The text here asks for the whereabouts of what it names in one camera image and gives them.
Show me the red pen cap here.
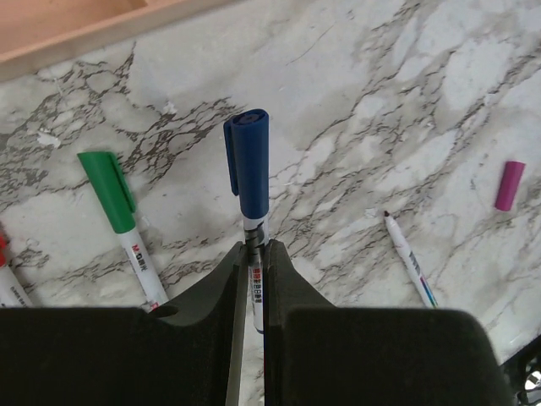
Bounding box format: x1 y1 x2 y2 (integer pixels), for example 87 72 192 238
0 233 9 267

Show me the purple pen cap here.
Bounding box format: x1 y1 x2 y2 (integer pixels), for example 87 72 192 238
495 161 526 211

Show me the peach plastic desk organizer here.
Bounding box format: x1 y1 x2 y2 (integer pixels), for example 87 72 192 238
1 0 227 81

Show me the red white pen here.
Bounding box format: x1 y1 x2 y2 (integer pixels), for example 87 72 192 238
0 265 33 308

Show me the blue pen cap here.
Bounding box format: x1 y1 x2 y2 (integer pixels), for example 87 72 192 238
223 109 270 219

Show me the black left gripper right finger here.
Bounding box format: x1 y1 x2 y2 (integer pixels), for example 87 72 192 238
264 240 512 405

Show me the blue white pen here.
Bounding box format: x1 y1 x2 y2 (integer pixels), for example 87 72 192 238
243 215 269 333

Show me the green white pen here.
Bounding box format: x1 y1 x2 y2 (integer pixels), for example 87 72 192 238
117 217 168 310

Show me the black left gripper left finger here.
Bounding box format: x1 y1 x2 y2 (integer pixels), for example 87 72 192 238
1 244 246 405

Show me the pink tipped white pen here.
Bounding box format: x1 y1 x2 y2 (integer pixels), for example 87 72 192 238
384 211 438 309

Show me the green pen cap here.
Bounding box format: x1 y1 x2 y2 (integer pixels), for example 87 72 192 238
78 151 136 234

